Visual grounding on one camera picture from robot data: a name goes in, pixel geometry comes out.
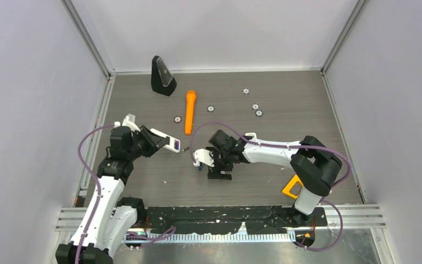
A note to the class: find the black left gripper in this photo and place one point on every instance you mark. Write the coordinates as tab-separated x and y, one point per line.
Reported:
154	142

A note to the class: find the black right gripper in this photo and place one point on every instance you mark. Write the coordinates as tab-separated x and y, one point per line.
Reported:
215	172

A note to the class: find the red white remote control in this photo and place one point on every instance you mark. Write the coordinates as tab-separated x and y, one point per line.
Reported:
172	144

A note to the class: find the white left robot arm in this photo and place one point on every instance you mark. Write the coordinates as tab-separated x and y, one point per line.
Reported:
109	216

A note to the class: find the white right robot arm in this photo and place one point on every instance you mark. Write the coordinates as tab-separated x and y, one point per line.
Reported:
315	167

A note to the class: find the black wedge stand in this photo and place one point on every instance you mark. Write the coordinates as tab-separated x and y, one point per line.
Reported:
162	80

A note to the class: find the poker chip far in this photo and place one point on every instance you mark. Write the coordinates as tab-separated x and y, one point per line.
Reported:
246	91

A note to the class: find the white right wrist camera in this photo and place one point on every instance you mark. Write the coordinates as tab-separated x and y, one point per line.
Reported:
203	157

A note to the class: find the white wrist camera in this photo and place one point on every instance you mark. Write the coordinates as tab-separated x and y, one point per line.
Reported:
203	157
128	121

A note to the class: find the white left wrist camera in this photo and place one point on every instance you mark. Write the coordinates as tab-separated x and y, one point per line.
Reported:
128	121

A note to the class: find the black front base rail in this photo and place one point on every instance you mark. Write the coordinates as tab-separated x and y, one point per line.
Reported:
221	220

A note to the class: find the yellow triangular frame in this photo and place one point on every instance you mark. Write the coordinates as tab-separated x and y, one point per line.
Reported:
293	187

